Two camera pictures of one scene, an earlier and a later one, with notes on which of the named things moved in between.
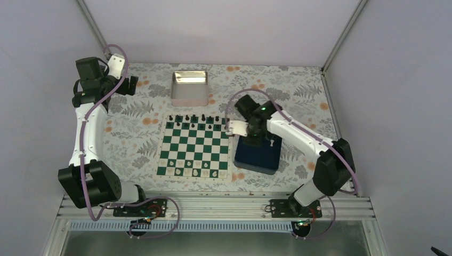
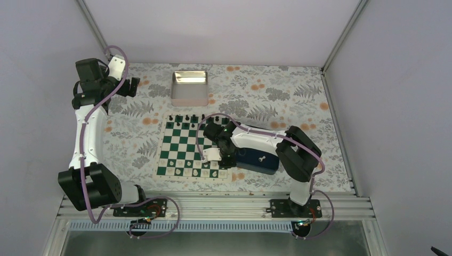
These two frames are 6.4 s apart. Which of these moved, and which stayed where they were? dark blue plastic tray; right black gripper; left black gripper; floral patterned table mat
Moved: right black gripper
Stayed: dark blue plastic tray; left black gripper; floral patterned table mat
